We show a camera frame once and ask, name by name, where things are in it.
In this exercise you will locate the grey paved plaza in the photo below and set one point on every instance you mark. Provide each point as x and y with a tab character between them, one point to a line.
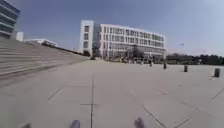
120	86

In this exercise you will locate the tree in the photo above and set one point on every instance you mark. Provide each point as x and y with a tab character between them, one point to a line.
134	52

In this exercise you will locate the large white building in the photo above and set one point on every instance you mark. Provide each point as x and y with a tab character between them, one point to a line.
120	38

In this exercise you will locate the row of parked bicycles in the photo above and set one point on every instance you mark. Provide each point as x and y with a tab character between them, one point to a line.
140	61

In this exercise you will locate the dark bush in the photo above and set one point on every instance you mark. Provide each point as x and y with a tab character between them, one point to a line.
86	53

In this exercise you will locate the robot's own part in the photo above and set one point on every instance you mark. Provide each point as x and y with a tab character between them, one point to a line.
75	124
139	123

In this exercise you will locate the low white building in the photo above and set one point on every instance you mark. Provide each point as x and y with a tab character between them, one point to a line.
41	41

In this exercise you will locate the row of trees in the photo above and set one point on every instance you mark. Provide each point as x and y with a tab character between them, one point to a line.
196	59

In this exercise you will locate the wide grey stone stairs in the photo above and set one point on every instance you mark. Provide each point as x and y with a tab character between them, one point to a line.
26	56

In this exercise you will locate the small white building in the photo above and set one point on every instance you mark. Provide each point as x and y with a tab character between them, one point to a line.
19	36

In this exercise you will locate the row of bollards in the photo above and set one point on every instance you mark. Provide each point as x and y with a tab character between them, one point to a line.
217	72

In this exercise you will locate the grey banded building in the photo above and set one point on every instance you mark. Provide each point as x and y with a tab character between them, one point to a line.
7	16

